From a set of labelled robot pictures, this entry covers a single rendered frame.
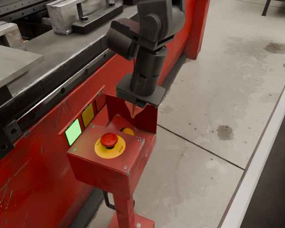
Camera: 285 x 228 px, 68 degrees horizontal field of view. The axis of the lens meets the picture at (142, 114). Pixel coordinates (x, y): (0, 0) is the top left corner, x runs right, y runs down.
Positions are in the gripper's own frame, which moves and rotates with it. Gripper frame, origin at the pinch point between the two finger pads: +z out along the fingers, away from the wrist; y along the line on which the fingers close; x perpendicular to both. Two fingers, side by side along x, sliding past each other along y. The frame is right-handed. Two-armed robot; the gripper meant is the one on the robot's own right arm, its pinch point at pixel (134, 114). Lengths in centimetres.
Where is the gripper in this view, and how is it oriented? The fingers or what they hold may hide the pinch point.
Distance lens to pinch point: 54.9
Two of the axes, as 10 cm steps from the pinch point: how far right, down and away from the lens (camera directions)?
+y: -9.1, -4.1, 0.9
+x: -3.5, 6.3, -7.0
